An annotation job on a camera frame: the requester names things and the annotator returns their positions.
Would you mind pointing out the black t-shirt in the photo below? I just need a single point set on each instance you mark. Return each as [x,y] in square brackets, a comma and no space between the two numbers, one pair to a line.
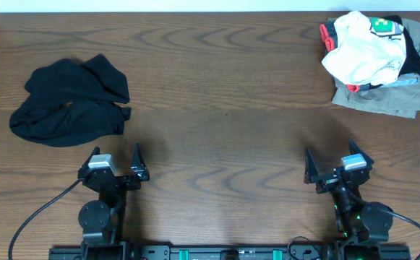
[72,103]

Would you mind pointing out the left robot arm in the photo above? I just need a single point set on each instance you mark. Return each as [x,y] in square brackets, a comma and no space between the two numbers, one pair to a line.
[102,220]

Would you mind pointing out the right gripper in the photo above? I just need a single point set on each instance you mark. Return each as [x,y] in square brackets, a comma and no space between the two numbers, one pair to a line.
[327,183]

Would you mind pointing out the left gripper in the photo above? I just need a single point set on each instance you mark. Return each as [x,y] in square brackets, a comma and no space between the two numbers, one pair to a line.
[139,173]

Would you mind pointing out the white printed t-shirt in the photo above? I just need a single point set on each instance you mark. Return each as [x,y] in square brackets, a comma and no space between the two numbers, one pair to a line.
[372,51]

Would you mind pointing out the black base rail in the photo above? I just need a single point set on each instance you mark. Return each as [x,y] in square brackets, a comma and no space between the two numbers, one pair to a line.
[294,251]

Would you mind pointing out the red and grey garment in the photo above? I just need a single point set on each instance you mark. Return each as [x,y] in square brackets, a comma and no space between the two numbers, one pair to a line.
[329,36]

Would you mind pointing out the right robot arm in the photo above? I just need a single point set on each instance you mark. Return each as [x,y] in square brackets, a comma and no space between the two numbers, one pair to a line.
[364,225]

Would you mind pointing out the light blue garment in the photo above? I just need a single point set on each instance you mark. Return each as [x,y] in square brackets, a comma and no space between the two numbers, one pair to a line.
[405,80]

